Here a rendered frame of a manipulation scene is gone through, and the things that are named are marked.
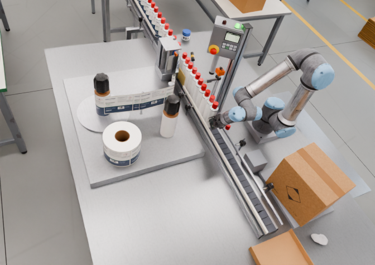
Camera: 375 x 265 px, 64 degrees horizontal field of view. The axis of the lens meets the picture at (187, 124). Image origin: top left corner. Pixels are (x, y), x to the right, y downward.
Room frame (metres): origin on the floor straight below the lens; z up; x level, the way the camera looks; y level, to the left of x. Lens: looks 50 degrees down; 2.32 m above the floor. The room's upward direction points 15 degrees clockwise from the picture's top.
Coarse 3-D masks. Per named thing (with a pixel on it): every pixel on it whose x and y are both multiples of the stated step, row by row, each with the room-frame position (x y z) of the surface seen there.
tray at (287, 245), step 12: (276, 240) 0.66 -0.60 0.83; (288, 240) 0.68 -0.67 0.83; (252, 252) 0.56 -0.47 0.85; (264, 252) 0.58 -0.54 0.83; (276, 252) 0.60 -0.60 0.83; (288, 252) 0.62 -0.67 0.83; (300, 252) 0.63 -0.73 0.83; (264, 264) 0.52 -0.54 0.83; (276, 264) 0.54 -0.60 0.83; (288, 264) 0.55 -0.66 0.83; (300, 264) 0.57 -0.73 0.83; (312, 264) 0.57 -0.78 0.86
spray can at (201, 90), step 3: (204, 84) 1.40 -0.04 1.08; (201, 87) 1.39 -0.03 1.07; (204, 87) 1.38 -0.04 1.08; (201, 90) 1.38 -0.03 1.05; (204, 90) 1.38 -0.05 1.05; (198, 93) 1.39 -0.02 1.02; (201, 93) 1.37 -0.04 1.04; (198, 96) 1.38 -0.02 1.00; (201, 96) 1.37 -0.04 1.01; (198, 99) 1.37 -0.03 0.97; (195, 102) 1.39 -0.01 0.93; (198, 102) 1.37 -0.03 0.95; (198, 105) 1.37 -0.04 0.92; (198, 108) 1.37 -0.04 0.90
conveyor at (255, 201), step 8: (200, 120) 1.29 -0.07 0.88; (216, 128) 1.26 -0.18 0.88; (208, 136) 1.18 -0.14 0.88; (216, 136) 1.20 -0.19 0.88; (224, 144) 1.15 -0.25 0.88; (224, 152) 1.09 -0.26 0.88; (232, 160) 1.05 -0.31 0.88; (232, 168) 0.99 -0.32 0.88; (240, 168) 1.01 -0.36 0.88; (232, 176) 0.94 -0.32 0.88; (240, 176) 0.95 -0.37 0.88; (248, 184) 0.92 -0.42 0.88; (240, 192) 0.85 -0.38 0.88; (248, 192) 0.87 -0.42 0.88; (256, 200) 0.83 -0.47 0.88; (248, 208) 0.78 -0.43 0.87; (256, 208) 0.79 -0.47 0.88; (264, 208) 0.80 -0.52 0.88; (264, 216) 0.75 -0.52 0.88; (264, 224) 0.71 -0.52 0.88; (272, 224) 0.72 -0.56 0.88
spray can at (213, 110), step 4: (216, 104) 1.26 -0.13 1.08; (212, 108) 1.26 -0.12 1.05; (216, 108) 1.26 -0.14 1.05; (208, 112) 1.27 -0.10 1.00; (212, 112) 1.25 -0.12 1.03; (216, 112) 1.25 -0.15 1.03; (208, 116) 1.25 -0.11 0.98; (212, 116) 1.25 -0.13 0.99; (208, 120) 1.25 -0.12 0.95; (208, 124) 1.25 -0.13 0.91
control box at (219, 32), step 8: (216, 24) 1.44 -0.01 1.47; (232, 24) 1.48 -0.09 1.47; (240, 24) 1.51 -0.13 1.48; (216, 32) 1.44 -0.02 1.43; (224, 32) 1.44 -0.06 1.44; (240, 32) 1.44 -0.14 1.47; (216, 40) 1.44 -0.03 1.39; (224, 40) 1.44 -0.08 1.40; (240, 40) 1.44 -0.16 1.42; (208, 48) 1.44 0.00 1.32; (216, 48) 1.43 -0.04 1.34; (224, 56) 1.44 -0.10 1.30; (232, 56) 1.44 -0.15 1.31
